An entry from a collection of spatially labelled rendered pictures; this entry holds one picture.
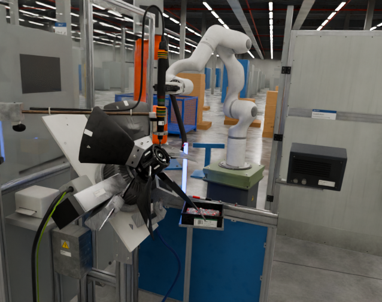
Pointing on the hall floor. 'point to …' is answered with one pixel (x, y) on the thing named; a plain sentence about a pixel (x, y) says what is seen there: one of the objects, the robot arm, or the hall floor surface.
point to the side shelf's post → (54, 274)
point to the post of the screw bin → (187, 264)
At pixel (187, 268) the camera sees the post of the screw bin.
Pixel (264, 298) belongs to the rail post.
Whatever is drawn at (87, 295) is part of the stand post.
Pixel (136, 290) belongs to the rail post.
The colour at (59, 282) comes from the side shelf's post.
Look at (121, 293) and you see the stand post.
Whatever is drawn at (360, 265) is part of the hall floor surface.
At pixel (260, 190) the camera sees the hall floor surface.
